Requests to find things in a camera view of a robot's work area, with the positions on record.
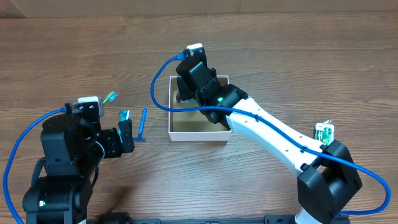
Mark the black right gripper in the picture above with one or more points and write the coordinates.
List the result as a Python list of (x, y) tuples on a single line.
[(190, 91)]

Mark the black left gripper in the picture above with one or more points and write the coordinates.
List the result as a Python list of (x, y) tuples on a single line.
[(115, 149)]

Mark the teal toothpaste tube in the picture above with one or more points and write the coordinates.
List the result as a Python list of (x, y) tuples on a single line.
[(124, 114)]

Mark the green soap pack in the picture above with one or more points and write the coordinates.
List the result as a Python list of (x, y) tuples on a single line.
[(324, 132)]

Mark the clear pump soap bottle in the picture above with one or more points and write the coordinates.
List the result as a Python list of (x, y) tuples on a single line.
[(179, 100)]

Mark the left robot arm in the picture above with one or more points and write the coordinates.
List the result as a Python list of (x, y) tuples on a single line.
[(63, 180)]

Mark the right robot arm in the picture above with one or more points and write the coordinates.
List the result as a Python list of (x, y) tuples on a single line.
[(324, 186)]

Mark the blue disposable razor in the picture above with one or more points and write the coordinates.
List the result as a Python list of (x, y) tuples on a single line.
[(141, 127)]

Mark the green toothbrush with cap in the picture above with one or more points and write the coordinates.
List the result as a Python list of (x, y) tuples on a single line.
[(110, 97)]

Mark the white cardboard box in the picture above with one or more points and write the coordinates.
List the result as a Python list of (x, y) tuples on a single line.
[(192, 125)]

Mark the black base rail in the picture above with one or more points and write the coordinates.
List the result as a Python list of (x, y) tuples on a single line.
[(125, 218)]

